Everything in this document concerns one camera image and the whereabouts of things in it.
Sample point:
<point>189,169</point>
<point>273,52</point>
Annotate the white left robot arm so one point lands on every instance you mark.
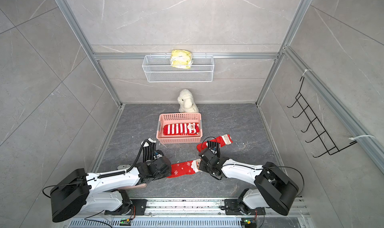
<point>84,193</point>

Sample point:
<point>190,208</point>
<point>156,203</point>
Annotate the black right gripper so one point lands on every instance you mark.
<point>202,167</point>

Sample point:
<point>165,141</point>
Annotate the black white striped sock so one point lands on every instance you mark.
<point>149,150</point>

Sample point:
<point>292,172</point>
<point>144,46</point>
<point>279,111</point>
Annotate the red snowflake sock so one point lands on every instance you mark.
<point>185,168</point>

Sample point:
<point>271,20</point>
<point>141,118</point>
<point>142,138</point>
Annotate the white wire wall basket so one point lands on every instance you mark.
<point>158,68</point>

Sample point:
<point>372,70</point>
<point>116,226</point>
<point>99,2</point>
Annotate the white plush toy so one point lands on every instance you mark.
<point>186,102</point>

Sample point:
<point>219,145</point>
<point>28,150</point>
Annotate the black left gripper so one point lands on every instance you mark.
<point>169,172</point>

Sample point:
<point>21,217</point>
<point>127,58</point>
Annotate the red plain sock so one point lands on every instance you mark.
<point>222,140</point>

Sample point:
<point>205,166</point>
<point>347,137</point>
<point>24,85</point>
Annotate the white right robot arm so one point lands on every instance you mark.
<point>274,189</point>

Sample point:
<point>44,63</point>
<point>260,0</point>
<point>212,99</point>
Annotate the black wall hook rack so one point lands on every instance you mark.
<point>315,125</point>

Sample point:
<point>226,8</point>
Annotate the pink plastic basket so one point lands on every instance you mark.
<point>172,118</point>

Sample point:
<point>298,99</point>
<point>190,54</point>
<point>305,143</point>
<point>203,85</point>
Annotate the pink case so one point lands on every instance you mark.
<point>140,186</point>

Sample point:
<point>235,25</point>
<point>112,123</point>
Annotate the yellow packet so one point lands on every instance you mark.
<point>181,59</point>

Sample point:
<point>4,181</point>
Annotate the metal base rail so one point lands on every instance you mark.
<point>197,213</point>

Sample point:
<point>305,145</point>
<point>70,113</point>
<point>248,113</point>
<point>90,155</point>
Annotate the red white santa sock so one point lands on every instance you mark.
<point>181,129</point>

